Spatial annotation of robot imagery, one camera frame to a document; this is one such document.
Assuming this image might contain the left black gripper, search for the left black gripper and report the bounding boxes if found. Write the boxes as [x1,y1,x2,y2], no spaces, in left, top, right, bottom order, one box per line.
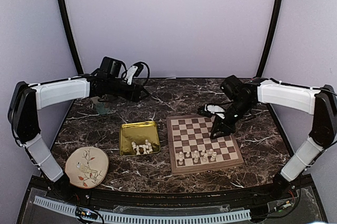
[107,78,150,102]

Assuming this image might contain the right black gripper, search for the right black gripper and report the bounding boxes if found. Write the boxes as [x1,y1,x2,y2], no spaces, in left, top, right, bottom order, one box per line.
[210,99,254,139]

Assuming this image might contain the white chess queen piece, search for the white chess queen piece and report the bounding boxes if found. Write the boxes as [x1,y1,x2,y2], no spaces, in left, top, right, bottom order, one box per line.
[210,152,217,162]

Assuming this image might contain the white chess king piece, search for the white chess king piece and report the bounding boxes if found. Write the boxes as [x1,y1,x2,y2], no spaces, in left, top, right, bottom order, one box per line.
[202,153,209,163]

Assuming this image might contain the wooden chess board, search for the wooden chess board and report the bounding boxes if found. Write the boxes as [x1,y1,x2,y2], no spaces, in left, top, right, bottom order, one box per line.
[166,114,244,175]

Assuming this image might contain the white bishop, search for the white bishop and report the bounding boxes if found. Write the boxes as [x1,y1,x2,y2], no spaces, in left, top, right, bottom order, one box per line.
[193,154,199,163]

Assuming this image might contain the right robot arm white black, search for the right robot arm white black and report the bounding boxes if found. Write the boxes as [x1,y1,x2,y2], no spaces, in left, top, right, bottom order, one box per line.
[197,75,336,200]

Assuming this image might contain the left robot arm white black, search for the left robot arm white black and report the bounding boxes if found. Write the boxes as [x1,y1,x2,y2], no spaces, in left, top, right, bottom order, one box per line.
[7,75,144,201]

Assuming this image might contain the cream ceramic mug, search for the cream ceramic mug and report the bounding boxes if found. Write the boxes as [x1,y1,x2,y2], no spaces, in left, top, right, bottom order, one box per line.
[95,102,111,115]

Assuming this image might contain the gold metal tray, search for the gold metal tray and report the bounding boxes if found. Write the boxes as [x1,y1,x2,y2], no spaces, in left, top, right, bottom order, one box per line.
[119,121,161,157]

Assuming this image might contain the round bird painted plate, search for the round bird painted plate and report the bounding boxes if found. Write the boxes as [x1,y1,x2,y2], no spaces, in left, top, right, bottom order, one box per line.
[65,147,110,189]

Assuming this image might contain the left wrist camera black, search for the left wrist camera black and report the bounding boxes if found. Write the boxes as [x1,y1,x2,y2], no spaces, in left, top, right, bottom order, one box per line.
[98,56,125,79]

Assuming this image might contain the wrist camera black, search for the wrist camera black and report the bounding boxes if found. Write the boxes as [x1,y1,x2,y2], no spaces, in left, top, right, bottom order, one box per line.
[220,75,244,101]
[98,56,125,79]

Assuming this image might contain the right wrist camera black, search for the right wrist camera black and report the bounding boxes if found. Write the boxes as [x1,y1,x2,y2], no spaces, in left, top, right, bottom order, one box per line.
[220,75,244,101]

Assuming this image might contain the grey slotted cable duct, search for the grey slotted cable duct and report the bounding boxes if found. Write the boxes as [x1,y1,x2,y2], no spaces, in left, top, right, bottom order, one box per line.
[33,196,251,223]

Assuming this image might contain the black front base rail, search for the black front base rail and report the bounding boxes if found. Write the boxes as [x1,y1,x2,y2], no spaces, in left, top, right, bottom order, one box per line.
[20,174,320,211]

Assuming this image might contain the left black frame post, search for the left black frame post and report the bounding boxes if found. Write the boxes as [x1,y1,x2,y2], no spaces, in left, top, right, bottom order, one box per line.
[57,0,84,74]

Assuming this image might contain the black frame post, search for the black frame post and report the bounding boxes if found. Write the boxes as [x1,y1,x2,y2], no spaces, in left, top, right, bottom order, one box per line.
[255,0,282,77]
[57,0,84,74]

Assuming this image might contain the right black frame post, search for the right black frame post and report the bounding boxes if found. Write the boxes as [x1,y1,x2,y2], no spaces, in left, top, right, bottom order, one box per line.
[255,0,282,77]

